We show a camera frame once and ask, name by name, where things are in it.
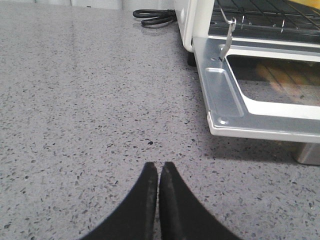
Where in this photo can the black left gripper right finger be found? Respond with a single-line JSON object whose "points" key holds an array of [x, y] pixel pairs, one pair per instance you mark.
{"points": [[182, 216]]}

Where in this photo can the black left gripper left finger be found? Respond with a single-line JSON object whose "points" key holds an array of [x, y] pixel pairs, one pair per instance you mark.
{"points": [[134, 218]]}

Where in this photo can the oven glass door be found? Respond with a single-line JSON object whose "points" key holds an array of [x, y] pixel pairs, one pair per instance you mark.
{"points": [[231, 113]]}

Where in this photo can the golden croissant bread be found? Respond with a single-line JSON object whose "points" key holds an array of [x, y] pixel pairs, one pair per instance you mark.
{"points": [[309, 3]]}

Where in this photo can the white Toshiba toaster oven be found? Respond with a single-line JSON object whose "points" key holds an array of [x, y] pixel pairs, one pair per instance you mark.
{"points": [[248, 48]]}

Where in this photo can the wire oven rack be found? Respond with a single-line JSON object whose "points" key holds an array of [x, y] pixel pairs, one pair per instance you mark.
{"points": [[276, 16]]}

